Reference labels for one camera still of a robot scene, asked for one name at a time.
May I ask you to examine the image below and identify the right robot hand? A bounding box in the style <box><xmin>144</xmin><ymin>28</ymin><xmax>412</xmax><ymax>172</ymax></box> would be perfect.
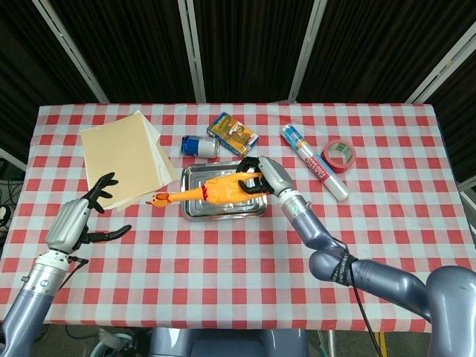
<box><xmin>237</xmin><ymin>155</ymin><xmax>295</xmax><ymax>199</ymax></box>

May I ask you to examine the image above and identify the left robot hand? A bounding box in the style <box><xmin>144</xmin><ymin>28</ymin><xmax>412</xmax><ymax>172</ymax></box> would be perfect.
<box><xmin>45</xmin><ymin>172</ymin><xmax>133</xmax><ymax>254</ymax></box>

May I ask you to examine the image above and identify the yellow rubber chicken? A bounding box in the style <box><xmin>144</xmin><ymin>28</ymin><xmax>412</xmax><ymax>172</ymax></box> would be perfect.
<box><xmin>145</xmin><ymin>167</ymin><xmax>266</xmax><ymax>209</ymax></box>

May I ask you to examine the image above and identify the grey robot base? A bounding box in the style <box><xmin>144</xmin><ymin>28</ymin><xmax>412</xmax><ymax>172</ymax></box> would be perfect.
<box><xmin>148</xmin><ymin>327</ymin><xmax>309</xmax><ymax>357</ymax></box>

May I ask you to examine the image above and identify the rectangular metal tray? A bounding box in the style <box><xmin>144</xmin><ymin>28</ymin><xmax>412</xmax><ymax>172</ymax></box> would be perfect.
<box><xmin>180</xmin><ymin>160</ymin><xmax>269</xmax><ymax>223</ymax></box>

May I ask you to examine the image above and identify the plastic food wrap roll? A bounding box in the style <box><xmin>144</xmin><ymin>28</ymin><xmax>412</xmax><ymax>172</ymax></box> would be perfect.
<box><xmin>280</xmin><ymin>124</ymin><xmax>352</xmax><ymax>203</ymax></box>

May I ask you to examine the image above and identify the red tape roll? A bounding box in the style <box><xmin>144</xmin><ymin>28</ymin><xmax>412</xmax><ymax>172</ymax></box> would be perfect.
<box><xmin>321</xmin><ymin>139</ymin><xmax>357</xmax><ymax>174</ymax></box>

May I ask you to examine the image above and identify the blue and yellow carton box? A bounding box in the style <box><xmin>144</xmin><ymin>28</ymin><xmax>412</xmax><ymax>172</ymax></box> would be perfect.
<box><xmin>206</xmin><ymin>112</ymin><xmax>260</xmax><ymax>156</ymax></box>

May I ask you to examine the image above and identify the blue and white can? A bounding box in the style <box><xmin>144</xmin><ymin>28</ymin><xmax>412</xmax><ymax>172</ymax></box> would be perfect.
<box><xmin>181</xmin><ymin>135</ymin><xmax>221</xmax><ymax>160</ymax></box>

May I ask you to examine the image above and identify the stack of manila folders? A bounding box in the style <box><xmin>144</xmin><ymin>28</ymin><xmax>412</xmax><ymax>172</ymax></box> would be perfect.
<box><xmin>80</xmin><ymin>109</ymin><xmax>179</xmax><ymax>213</ymax></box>

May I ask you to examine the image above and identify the red white checkered tablecloth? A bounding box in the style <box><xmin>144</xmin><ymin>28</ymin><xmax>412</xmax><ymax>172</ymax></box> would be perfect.
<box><xmin>0</xmin><ymin>103</ymin><xmax>476</xmax><ymax>333</ymax></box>

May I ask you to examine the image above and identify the white plastic bucket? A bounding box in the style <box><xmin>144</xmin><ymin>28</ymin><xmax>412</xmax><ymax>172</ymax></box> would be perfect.
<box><xmin>91</xmin><ymin>332</ymin><xmax>133</xmax><ymax>357</ymax></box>

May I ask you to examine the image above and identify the black left hand cable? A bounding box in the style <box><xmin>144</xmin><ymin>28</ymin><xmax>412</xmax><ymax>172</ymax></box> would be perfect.
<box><xmin>55</xmin><ymin>254</ymin><xmax>90</xmax><ymax>295</ymax></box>

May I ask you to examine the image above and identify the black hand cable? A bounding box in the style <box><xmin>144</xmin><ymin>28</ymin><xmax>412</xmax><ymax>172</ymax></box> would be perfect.
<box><xmin>55</xmin><ymin>254</ymin><xmax>90</xmax><ymax>295</ymax></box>
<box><xmin>340</xmin><ymin>245</ymin><xmax>384</xmax><ymax>357</ymax></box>

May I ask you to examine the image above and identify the white metal frame post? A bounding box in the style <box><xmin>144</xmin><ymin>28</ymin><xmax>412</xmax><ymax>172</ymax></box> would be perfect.
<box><xmin>177</xmin><ymin>0</ymin><xmax>208</xmax><ymax>103</ymax></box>
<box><xmin>31</xmin><ymin>0</ymin><xmax>109</xmax><ymax>104</ymax></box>
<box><xmin>288</xmin><ymin>0</ymin><xmax>328</xmax><ymax>102</ymax></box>
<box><xmin>407</xmin><ymin>29</ymin><xmax>476</xmax><ymax>104</ymax></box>

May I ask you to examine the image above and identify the black right hand cable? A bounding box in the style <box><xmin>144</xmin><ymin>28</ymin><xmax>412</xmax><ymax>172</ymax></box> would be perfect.
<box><xmin>340</xmin><ymin>245</ymin><xmax>384</xmax><ymax>357</ymax></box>

